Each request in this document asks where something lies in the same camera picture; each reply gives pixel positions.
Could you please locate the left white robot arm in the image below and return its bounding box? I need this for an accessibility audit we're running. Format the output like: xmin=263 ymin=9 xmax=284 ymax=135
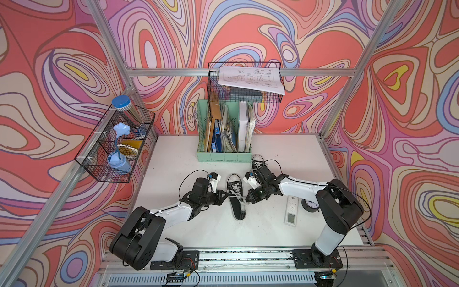
xmin=109 ymin=173 xmax=229 ymax=270

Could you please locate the black tape roll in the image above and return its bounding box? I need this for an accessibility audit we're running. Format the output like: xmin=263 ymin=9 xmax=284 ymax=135
xmin=301 ymin=199 xmax=319 ymax=213

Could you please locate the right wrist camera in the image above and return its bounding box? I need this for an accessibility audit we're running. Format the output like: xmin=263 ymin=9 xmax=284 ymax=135
xmin=243 ymin=172 xmax=261 ymax=190

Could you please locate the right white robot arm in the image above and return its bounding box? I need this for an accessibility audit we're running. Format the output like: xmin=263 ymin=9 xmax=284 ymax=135
xmin=245 ymin=163 xmax=364 ymax=258

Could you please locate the green perforated file organizer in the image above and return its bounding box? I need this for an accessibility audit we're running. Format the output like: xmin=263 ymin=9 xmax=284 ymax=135
xmin=195 ymin=100 xmax=252 ymax=163

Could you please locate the yellow tin in basket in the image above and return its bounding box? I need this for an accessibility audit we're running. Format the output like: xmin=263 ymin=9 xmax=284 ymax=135
xmin=117 ymin=139 xmax=142 ymax=159

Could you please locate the blue lidded jar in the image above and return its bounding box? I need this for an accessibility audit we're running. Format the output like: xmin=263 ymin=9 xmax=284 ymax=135
xmin=112 ymin=95 xmax=145 ymax=129

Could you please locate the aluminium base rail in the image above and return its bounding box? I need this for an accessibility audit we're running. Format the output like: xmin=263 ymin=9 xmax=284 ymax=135
xmin=91 ymin=246 xmax=404 ymax=287

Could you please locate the black wire basket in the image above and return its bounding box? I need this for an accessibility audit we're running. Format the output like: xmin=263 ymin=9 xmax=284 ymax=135
xmin=75 ymin=105 xmax=155 ymax=183
xmin=208 ymin=60 xmax=285 ymax=103

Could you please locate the white printed paper sheet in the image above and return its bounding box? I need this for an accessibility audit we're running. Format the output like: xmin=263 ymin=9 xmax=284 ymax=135
xmin=218 ymin=66 xmax=285 ymax=95

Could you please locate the black wire basket back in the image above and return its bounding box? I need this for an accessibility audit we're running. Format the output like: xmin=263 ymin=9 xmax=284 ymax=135
xmin=208 ymin=60 xmax=285 ymax=103

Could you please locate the black wire basket left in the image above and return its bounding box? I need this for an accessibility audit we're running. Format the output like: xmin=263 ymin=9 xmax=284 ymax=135
xmin=75 ymin=105 xmax=155 ymax=183

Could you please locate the white book in organizer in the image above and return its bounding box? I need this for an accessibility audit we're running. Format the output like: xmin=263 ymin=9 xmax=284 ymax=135
xmin=238 ymin=102 xmax=249 ymax=153

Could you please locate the black sneaker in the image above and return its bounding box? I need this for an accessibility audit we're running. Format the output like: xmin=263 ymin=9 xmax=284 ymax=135
xmin=227 ymin=173 xmax=246 ymax=221
xmin=251 ymin=154 xmax=265 ymax=171

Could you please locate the white remote control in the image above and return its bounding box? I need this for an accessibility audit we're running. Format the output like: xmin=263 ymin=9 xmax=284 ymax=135
xmin=284 ymin=196 xmax=299 ymax=227

